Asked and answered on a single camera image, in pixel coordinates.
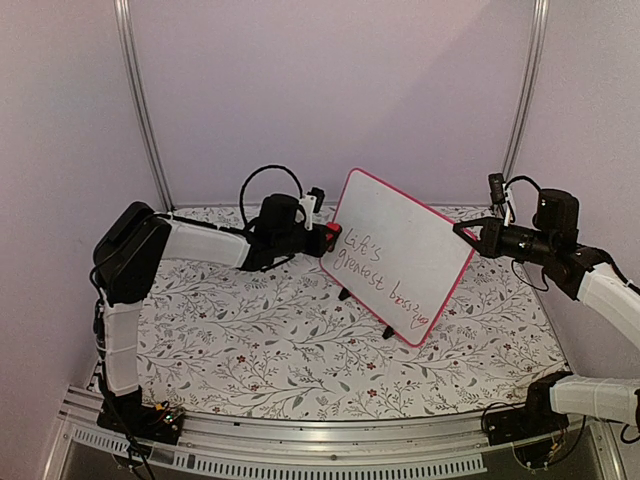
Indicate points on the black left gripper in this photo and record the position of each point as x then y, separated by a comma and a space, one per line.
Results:
320, 246

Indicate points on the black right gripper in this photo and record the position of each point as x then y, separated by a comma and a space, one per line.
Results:
489, 239

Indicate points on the red whiteboard eraser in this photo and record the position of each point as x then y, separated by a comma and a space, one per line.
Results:
333, 231

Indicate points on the pink framed whiteboard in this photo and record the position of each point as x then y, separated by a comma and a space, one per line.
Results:
396, 256

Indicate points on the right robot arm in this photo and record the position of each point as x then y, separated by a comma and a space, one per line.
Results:
585, 274

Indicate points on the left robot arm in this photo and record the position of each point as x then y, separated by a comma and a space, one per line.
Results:
127, 258

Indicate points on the black whiteboard stand foot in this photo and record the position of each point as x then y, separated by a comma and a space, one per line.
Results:
344, 294

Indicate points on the floral patterned table mat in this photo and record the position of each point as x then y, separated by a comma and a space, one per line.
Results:
284, 345

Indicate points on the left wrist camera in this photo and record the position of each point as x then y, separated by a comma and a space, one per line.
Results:
310, 204

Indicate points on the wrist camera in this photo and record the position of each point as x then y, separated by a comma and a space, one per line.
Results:
501, 199
310, 204

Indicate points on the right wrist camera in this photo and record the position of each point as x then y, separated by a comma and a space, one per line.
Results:
501, 199

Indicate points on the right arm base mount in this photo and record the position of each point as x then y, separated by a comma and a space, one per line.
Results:
514, 424

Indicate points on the front aluminium rail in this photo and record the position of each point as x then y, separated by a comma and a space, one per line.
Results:
223, 447

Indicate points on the right aluminium frame post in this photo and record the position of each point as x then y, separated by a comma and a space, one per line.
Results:
533, 59

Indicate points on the aluminium frame post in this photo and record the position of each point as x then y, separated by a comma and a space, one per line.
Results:
533, 59
124, 22

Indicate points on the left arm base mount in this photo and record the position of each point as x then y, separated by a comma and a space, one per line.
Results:
162, 425

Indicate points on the left aluminium frame post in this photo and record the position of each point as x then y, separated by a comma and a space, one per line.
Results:
124, 22

